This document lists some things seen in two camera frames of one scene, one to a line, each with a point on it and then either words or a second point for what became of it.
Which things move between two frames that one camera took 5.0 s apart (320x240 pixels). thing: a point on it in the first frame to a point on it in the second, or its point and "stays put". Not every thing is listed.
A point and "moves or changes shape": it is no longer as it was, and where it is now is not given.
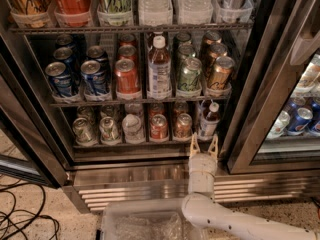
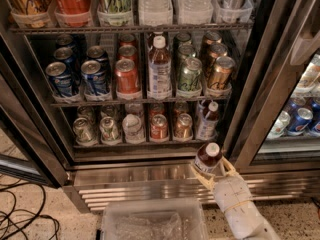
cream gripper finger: x=213 y=149 to x=232 y=172
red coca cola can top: x=73 y=4 stays put
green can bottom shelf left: x=85 y=131 stays put
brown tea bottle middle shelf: x=159 y=69 stays put
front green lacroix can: x=190 y=78 stays put
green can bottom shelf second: x=108 y=132 stays put
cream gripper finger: x=194 y=149 to x=208 y=180
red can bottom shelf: x=159 y=127 stays put
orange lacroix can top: x=29 y=3 stays put
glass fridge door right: x=276 y=126 stays put
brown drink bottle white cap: x=209 y=124 moves or changes shape
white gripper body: x=202 y=164 to x=232 y=190
